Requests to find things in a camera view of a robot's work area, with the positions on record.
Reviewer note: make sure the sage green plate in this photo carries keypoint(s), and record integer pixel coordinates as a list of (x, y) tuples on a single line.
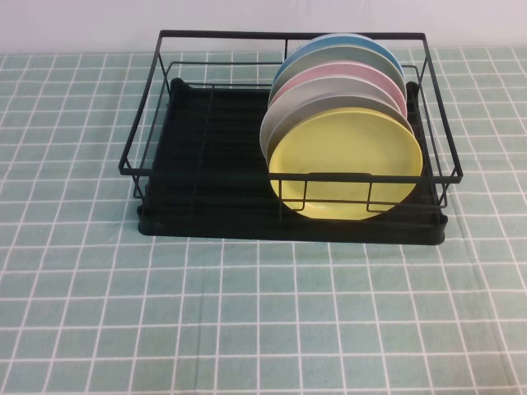
[(370, 57)]

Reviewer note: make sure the yellow plate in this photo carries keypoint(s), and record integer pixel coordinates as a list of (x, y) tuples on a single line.
[(350, 156)]

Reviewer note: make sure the dark grey plate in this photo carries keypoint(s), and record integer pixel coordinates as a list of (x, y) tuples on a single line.
[(329, 103)]

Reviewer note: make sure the blue plate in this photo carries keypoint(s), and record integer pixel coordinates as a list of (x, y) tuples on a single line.
[(370, 41)]

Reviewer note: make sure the light grey plate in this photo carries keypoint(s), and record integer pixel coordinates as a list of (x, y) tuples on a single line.
[(350, 87)]

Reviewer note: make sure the pink plate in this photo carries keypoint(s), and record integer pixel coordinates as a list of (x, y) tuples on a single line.
[(362, 72)]

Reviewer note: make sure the green checked tablecloth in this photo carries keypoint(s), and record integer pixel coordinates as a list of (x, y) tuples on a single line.
[(263, 329)]

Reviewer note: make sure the black plastic drip tray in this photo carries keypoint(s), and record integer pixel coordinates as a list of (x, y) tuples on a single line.
[(185, 123)]

